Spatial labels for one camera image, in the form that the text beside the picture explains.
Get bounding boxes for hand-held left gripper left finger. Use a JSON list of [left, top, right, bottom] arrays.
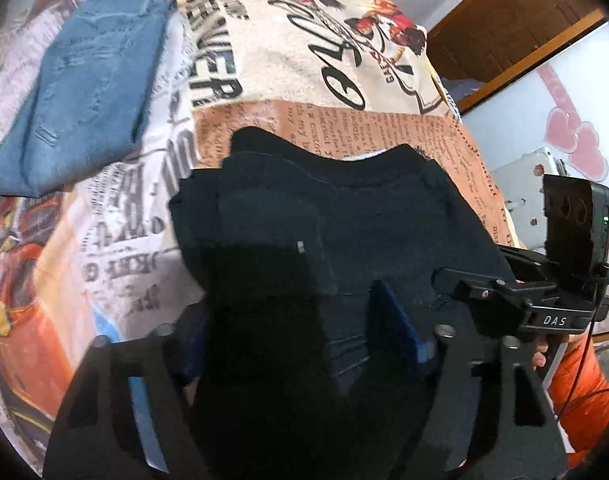
[[42, 305, 208, 480]]

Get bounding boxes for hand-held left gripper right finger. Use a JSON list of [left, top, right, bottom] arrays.
[[366, 279, 569, 472]]

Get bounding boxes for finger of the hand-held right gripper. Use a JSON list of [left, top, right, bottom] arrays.
[[432, 266, 529, 312]]

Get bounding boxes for black pants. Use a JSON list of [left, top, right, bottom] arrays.
[[168, 126, 519, 480]]

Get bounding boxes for person's right forearm orange sleeve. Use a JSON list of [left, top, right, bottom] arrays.
[[547, 332, 609, 468]]

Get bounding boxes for white cabinet with pink hearts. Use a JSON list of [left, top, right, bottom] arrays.
[[459, 19, 609, 337]]

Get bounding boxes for brown wooden door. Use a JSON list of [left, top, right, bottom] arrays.
[[426, 0, 606, 114]]

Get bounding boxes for printed blanket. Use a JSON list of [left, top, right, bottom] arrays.
[[0, 0, 524, 480]]

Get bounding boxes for folded blue jeans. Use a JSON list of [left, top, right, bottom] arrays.
[[0, 0, 178, 199]]

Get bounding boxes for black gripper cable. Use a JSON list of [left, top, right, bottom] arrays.
[[555, 317, 609, 418]]

